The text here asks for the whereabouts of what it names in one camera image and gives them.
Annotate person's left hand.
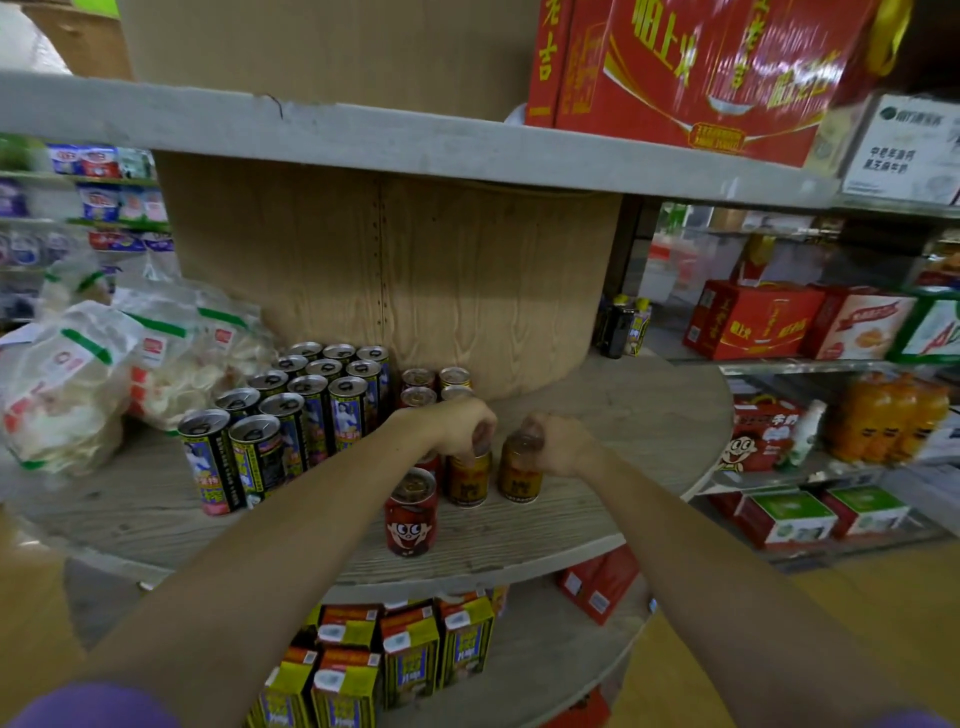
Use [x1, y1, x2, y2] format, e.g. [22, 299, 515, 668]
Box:
[389, 397, 499, 460]

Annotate person's right hand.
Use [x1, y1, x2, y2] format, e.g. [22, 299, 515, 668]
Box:
[521, 412, 605, 481]

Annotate round wooden shelf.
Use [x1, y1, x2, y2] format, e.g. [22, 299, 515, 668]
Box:
[0, 0, 841, 728]

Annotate group of tall blue-yellow cans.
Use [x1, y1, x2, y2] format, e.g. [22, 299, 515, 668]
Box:
[177, 341, 393, 517]

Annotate person's right forearm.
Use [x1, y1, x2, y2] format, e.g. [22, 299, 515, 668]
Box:
[584, 457, 954, 728]

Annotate person's left forearm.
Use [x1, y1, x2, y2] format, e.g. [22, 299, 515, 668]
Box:
[74, 408, 429, 728]

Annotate black can by column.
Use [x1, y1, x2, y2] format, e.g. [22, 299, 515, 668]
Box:
[597, 294, 637, 360]

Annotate yellow green bottle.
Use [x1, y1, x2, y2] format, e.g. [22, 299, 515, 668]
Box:
[626, 297, 654, 358]

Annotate small red carton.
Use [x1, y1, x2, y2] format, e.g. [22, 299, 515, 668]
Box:
[554, 545, 643, 628]

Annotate red cartoon face carton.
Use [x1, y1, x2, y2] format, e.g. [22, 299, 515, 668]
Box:
[716, 393, 808, 474]

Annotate red yellow-print carton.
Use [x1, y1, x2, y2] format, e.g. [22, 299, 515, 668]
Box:
[682, 279, 826, 361]

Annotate small green-top box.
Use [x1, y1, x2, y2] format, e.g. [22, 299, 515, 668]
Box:
[733, 489, 839, 550]
[819, 485, 911, 540]

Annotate bag of white snacks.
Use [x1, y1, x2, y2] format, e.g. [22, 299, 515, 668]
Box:
[37, 254, 110, 316]
[0, 299, 144, 475]
[112, 288, 226, 433]
[196, 296, 279, 384]

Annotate white slim bottle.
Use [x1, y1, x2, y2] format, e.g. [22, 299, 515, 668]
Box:
[779, 398, 829, 472]

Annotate row of yellow orange cartons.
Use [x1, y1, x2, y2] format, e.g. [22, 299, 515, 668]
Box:
[245, 588, 511, 728]

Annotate yellow red tall pack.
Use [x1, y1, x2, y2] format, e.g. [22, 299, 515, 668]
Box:
[731, 232, 778, 285]

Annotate white red-print carton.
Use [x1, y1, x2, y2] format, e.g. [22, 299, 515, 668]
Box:
[800, 284, 918, 361]

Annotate pack of orange bottles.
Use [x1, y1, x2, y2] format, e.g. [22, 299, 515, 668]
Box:
[828, 372, 952, 466]

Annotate stack of white plastic packs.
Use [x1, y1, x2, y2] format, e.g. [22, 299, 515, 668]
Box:
[884, 449, 960, 538]

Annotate large green white carton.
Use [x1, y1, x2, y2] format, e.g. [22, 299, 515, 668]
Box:
[887, 290, 960, 367]

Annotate large red gift carton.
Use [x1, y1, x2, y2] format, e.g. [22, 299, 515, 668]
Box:
[524, 0, 879, 168]

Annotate gold brown box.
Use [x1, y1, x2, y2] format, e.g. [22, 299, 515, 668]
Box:
[918, 239, 960, 290]

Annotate rows of colourful packets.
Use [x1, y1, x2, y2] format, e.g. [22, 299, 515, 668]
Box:
[0, 138, 175, 320]

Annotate purple shirt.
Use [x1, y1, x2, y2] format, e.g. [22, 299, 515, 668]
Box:
[7, 680, 954, 728]

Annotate white grey-print box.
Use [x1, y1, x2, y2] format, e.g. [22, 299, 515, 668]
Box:
[841, 93, 960, 205]

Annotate white plastic bag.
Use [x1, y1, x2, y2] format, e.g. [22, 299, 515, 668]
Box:
[0, 3, 73, 75]

